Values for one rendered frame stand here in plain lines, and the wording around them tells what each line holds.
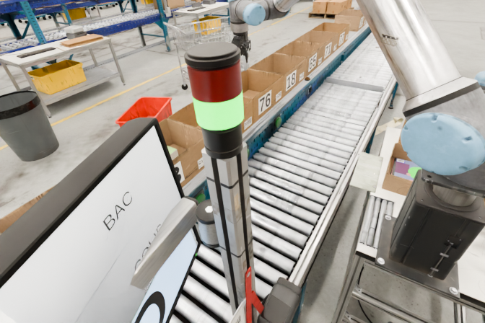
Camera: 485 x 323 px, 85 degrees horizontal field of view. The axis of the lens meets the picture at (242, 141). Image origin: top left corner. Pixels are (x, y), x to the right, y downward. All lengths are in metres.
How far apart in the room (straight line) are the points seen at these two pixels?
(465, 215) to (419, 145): 0.36
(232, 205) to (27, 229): 0.20
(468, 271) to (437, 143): 0.73
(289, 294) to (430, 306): 1.48
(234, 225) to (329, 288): 1.62
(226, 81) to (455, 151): 0.54
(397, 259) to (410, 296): 0.89
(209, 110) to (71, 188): 0.16
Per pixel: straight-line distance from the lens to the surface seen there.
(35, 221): 0.30
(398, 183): 1.44
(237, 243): 0.40
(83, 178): 0.32
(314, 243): 1.20
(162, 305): 0.50
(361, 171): 1.54
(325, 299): 1.92
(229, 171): 0.29
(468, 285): 1.30
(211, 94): 0.24
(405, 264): 1.22
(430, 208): 1.01
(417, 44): 0.72
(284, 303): 0.70
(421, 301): 2.10
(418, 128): 0.69
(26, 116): 3.45
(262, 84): 1.95
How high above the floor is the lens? 1.73
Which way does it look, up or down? 36 degrees down
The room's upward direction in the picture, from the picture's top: 4 degrees counter-clockwise
